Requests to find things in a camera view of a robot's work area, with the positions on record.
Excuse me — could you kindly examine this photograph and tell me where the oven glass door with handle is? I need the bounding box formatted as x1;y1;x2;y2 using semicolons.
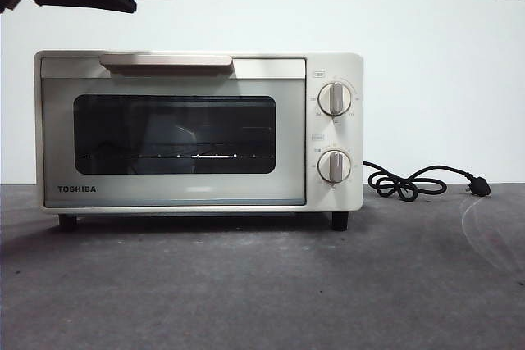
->
39;53;308;207

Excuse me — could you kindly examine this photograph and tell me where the cream Toshiba toaster oven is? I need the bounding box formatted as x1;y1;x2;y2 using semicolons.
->
33;49;364;231

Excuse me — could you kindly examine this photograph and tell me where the wire oven rack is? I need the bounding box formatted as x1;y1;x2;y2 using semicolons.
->
77;153;274;161

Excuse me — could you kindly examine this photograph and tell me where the black power cable with plug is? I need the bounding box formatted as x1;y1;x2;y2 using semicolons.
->
363;161;492;198

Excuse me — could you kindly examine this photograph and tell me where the cream oven dial knob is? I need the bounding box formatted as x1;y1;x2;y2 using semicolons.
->
317;82;353;116
317;149;353;184

